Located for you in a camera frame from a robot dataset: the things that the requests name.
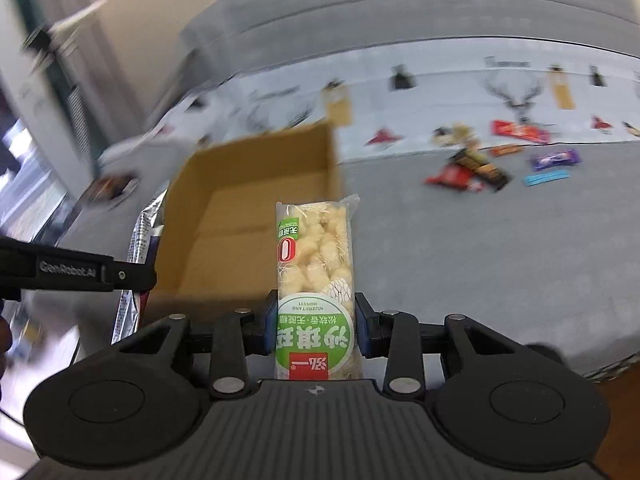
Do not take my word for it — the small orange snack bar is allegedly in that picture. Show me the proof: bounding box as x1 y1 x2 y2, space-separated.
489 144 524 157

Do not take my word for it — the yellow snack packet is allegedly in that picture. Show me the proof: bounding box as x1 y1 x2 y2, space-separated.
432 122 478 148

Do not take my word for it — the green white rice cracker pack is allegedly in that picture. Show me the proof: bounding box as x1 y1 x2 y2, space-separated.
274 195 361 382

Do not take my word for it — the purple candy bar wrapper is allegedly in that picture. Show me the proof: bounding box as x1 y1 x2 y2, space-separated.
529 148 582 171

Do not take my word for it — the printed white sofa cloth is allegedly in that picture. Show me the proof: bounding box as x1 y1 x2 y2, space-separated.
99 38 639 167

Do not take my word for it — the light blue snack bar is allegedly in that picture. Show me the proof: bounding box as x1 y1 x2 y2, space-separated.
523 169 570 188

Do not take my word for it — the large red snack packet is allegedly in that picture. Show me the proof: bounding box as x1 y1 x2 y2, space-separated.
490 120 551 144

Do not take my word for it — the red snack pouch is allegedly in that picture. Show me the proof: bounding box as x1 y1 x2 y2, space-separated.
424 164 485 193

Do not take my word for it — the silver foil snack bag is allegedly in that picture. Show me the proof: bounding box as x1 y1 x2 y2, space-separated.
111 184 168 344

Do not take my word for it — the grey curtain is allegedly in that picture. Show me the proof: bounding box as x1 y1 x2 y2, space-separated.
38 0 143 136

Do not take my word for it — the brown cardboard box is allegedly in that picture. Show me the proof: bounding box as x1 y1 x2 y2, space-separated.
140 122 344 325

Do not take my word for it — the dark brown snack bar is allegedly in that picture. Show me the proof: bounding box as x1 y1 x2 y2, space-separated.
449 148 512 191

